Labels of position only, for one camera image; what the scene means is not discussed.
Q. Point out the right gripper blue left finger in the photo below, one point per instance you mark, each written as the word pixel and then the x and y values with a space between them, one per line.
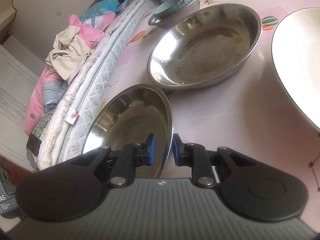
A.
pixel 124 162

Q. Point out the steel shallow plate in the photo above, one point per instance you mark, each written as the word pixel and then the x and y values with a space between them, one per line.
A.
pixel 130 117

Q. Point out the teal patterned pillow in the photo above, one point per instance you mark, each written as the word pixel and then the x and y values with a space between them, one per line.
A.
pixel 99 9

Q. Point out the pink patterned tablecloth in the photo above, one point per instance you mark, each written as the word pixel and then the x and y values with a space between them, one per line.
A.
pixel 251 113

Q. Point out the large steel basin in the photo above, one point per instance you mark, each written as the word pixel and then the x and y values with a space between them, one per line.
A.
pixel 205 48

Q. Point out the teal ceramic bowl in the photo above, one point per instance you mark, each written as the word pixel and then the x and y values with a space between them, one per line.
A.
pixel 170 7

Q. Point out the white ceramic plate with calligraphy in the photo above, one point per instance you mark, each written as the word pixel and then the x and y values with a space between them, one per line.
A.
pixel 295 54

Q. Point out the medium steel bowl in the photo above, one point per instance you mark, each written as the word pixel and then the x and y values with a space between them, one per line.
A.
pixel 170 21

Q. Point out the cream garment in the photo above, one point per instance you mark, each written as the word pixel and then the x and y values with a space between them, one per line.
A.
pixel 68 54

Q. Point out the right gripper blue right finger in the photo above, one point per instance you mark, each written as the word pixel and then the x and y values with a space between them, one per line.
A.
pixel 196 157

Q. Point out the white quilted mattress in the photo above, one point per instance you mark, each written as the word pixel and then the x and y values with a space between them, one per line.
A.
pixel 65 134

